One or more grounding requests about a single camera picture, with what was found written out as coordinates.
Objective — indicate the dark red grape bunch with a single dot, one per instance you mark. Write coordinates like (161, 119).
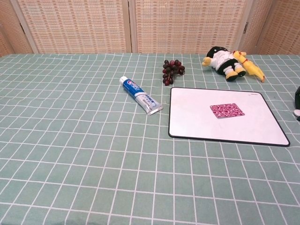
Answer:
(171, 70)

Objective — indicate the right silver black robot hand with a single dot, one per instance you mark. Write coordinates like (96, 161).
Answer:
(298, 98)

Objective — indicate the blue white toothpaste tube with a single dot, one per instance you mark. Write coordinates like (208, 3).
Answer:
(140, 96)

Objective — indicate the black white plush doll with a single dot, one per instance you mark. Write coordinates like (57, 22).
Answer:
(222, 61)

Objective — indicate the small white round disc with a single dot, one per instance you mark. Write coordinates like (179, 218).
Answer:
(297, 113)

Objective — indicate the green checked tablecloth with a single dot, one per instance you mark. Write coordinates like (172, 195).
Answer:
(82, 152)

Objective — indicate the bamboo folding screen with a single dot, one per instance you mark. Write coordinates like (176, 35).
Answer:
(82, 25)

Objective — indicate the pink patterned packet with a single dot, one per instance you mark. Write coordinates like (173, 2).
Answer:
(227, 110)

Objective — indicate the white rectangular board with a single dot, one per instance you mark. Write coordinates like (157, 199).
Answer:
(192, 117)

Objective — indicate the yellow rubber chicken toy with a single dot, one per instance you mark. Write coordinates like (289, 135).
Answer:
(250, 66)

